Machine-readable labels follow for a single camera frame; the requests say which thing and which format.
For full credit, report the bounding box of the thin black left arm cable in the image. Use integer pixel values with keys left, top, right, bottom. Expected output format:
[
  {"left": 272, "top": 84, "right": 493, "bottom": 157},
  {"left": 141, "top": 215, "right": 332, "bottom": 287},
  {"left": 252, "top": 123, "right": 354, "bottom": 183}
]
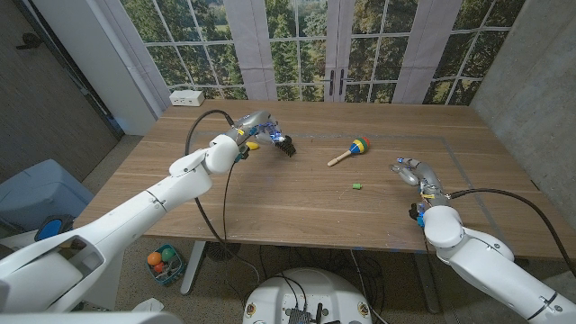
[{"left": 221, "top": 161, "right": 238, "bottom": 244}]

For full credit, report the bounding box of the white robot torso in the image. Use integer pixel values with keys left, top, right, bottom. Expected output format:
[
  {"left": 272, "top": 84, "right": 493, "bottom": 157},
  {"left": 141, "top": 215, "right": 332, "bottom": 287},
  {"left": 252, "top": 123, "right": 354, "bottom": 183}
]
[{"left": 0, "top": 311, "right": 184, "bottom": 324}]

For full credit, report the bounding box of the black door handle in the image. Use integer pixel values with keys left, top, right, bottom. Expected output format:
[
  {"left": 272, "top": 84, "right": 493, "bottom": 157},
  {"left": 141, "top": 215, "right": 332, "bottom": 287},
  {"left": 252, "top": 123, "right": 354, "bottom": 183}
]
[{"left": 15, "top": 31, "right": 44, "bottom": 50}]

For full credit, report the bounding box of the colourful wooden maraca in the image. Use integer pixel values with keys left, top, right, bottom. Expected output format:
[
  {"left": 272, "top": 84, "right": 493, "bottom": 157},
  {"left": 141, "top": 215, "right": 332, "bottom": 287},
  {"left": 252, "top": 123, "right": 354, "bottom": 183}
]
[{"left": 327, "top": 136, "right": 372, "bottom": 167}]

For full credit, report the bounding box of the grey-blue storage bin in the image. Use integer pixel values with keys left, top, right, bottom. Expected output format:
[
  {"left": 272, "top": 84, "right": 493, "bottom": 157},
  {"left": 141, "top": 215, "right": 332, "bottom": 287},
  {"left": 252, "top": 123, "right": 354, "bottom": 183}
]
[{"left": 0, "top": 157, "right": 95, "bottom": 233}]

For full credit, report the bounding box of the white table leg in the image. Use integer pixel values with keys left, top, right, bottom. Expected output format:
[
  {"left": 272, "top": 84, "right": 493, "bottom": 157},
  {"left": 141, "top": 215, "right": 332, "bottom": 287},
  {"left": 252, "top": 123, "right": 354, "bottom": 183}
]
[{"left": 179, "top": 240, "right": 207, "bottom": 297}]

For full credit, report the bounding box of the teal toy basket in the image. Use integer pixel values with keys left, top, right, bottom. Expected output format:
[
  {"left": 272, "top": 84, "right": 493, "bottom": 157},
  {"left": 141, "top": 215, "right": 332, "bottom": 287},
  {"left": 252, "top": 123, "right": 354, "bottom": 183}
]
[{"left": 146, "top": 244, "right": 188, "bottom": 286}]

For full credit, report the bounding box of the white crumpled cloth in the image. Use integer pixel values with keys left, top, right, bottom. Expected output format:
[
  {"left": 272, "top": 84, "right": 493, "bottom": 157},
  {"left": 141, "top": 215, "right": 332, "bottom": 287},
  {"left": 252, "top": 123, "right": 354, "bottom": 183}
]
[{"left": 132, "top": 297, "right": 166, "bottom": 314}]

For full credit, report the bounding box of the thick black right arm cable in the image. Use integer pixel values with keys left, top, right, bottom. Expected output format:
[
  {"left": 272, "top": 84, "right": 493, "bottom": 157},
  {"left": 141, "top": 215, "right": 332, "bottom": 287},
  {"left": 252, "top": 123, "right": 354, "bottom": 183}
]
[{"left": 445, "top": 187, "right": 576, "bottom": 278}]

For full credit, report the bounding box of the blue black pad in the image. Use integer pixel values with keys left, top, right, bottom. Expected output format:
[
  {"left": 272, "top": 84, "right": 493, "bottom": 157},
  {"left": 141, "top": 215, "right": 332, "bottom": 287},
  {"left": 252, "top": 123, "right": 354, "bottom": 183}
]
[{"left": 34, "top": 214, "right": 76, "bottom": 242}]

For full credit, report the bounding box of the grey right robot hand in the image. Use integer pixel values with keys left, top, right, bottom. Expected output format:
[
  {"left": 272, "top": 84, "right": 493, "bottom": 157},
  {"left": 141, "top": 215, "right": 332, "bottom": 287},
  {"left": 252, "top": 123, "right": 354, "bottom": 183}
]
[{"left": 390, "top": 157, "right": 451, "bottom": 208}]

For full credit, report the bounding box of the black round floor fan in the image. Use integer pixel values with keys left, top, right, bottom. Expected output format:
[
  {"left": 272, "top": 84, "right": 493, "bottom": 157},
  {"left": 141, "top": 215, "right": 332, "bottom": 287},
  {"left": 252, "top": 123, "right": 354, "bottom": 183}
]
[{"left": 205, "top": 241, "right": 242, "bottom": 262}]

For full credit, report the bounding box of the printed window backdrop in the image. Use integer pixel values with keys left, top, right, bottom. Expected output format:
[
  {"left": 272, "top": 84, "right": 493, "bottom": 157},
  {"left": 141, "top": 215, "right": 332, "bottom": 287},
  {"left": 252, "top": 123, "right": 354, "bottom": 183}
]
[{"left": 96, "top": 0, "right": 527, "bottom": 107}]

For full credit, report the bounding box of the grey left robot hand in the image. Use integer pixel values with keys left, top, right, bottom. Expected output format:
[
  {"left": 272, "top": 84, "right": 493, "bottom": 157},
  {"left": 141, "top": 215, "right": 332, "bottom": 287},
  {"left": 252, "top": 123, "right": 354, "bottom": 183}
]
[{"left": 227, "top": 110, "right": 285, "bottom": 146}]

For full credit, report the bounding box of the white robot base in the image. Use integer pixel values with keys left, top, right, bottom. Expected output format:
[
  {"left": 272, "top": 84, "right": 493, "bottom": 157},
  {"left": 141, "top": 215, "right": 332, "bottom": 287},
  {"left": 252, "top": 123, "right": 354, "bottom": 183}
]
[{"left": 241, "top": 267, "right": 374, "bottom": 324}]

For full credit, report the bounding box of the white power box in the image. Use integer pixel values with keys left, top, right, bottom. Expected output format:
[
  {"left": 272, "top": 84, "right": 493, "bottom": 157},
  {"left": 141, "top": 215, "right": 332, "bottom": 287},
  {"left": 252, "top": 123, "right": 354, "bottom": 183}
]
[{"left": 168, "top": 89, "right": 206, "bottom": 107}]

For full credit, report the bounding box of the black hair claw clip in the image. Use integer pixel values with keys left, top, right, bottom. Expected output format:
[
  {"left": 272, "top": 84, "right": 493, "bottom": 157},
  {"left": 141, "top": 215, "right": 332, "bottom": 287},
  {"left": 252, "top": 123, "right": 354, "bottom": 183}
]
[{"left": 274, "top": 134, "right": 298, "bottom": 158}]

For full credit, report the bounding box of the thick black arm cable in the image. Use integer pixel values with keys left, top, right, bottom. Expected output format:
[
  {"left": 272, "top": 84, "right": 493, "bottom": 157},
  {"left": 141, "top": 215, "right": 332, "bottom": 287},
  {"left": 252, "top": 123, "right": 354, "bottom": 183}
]
[
  {"left": 184, "top": 109, "right": 262, "bottom": 284},
  {"left": 445, "top": 187, "right": 576, "bottom": 278}
]

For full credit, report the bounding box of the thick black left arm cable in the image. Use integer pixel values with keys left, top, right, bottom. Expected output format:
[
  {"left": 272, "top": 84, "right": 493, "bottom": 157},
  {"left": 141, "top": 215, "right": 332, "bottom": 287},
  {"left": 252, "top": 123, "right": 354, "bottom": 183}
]
[{"left": 184, "top": 109, "right": 262, "bottom": 284}]

